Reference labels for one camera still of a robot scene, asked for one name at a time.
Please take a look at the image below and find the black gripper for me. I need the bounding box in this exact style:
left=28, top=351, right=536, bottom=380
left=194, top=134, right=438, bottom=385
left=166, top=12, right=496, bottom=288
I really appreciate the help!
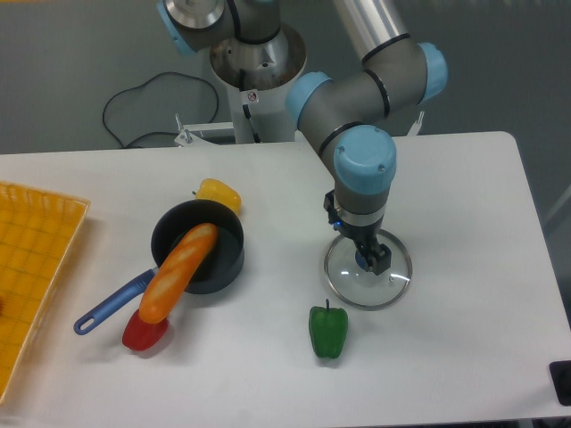
left=323, top=191, right=391, bottom=275

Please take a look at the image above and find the glass pot lid blue knob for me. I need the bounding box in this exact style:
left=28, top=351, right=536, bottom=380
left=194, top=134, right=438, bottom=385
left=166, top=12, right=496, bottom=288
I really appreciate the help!
left=324, top=229, right=412, bottom=310

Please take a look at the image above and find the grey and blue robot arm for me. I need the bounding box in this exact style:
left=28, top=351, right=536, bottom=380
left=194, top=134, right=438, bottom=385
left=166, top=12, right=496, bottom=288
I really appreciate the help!
left=157, top=1, right=448, bottom=274

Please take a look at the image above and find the green toy bell pepper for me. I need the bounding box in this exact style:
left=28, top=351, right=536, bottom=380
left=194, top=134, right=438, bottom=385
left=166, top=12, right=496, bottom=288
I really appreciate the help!
left=308, top=299, right=349, bottom=359

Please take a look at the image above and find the yellow toy bell pepper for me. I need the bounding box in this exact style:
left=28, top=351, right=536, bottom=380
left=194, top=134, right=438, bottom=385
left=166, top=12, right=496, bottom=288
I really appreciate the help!
left=193, top=178, right=242, bottom=215

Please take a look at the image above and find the toy baguette bread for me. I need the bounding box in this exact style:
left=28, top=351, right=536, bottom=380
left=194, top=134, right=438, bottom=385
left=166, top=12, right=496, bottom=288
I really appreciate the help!
left=139, top=223, right=219, bottom=324

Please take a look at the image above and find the black object at table corner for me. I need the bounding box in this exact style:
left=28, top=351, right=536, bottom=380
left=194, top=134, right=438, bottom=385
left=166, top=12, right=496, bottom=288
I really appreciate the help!
left=549, top=360, right=571, bottom=407

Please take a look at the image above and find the red toy bell pepper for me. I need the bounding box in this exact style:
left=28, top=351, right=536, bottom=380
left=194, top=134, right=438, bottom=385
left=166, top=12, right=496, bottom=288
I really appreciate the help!
left=121, top=310, right=170, bottom=351

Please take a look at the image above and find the yellow plastic basket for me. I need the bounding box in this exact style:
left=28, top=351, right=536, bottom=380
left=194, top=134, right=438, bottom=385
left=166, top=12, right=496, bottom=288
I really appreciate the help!
left=1, top=181, right=90, bottom=400

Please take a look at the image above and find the dark pot with blue handle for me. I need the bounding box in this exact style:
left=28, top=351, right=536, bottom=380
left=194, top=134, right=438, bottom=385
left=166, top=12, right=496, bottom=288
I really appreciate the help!
left=73, top=199, right=244, bottom=335

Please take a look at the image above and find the black cable on floor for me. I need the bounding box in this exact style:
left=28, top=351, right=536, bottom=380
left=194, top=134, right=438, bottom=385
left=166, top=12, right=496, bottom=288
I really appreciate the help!
left=102, top=71, right=220, bottom=149

